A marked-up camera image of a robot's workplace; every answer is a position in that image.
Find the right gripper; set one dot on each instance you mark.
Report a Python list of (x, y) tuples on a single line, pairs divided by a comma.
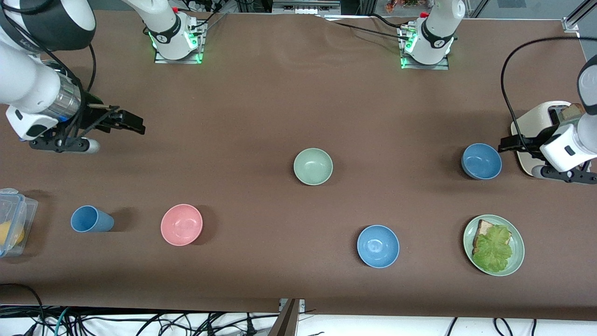
[(99, 116)]

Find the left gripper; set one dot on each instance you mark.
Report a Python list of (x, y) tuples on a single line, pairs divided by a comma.
[(532, 140)]

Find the green bowl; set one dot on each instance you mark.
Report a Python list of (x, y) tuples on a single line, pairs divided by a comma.
[(313, 166)]

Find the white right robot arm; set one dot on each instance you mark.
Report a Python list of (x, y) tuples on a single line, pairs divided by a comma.
[(163, 23)]

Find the blue bowl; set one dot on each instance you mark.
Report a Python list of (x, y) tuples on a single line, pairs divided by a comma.
[(378, 246), (481, 161)]

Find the pink bowl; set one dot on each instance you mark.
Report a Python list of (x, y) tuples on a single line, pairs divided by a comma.
[(182, 224)]

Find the white toaster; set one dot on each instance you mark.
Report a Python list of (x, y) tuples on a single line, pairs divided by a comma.
[(536, 116)]

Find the brown bread slice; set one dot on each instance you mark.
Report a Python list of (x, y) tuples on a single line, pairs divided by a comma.
[(572, 113)]

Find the dark blue mug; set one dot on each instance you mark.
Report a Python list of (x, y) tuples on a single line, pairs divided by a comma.
[(52, 65)]

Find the blue ribbed cup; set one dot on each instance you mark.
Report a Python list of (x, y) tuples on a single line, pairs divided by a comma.
[(91, 219)]

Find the white bread slice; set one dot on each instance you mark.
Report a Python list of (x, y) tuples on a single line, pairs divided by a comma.
[(482, 228)]

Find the green plate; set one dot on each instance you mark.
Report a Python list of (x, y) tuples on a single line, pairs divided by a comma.
[(517, 252)]

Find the clear plastic container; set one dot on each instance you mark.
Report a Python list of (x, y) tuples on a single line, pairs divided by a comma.
[(28, 210)]

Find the green lettuce leaf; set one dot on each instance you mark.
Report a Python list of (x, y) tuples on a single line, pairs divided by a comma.
[(494, 249)]

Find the yellow round fruit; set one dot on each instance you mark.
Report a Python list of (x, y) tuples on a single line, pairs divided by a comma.
[(11, 233)]

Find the white power strip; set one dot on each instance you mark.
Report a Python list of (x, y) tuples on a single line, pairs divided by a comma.
[(205, 4)]

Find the colourful packaged items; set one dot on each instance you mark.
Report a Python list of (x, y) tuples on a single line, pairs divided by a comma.
[(403, 4)]

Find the dark metal beam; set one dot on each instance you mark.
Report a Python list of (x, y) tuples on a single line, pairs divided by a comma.
[(285, 322)]

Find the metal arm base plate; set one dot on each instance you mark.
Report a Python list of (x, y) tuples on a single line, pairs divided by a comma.
[(179, 59), (424, 65)]

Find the aluminium frame profile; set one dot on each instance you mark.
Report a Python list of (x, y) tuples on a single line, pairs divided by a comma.
[(576, 16)]

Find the silver metal bracket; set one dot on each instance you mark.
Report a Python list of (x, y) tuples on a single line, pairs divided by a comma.
[(302, 304)]

